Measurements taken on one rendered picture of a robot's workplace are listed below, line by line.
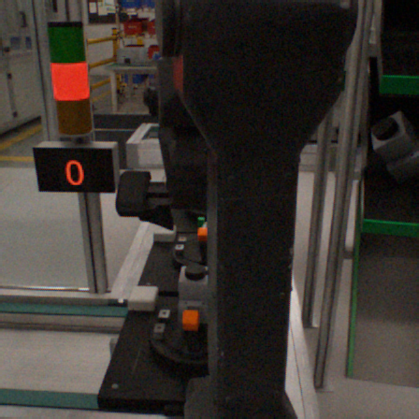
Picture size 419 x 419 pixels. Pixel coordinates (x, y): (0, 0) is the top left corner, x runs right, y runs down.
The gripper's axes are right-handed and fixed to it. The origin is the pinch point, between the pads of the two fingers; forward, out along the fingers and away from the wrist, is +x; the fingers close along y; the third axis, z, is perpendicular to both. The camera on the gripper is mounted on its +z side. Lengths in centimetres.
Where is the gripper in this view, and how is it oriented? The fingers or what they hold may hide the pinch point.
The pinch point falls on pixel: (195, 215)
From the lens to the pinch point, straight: 64.2
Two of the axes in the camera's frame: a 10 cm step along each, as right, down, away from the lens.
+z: 0.5, -8.5, 5.3
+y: -10.0, -0.2, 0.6
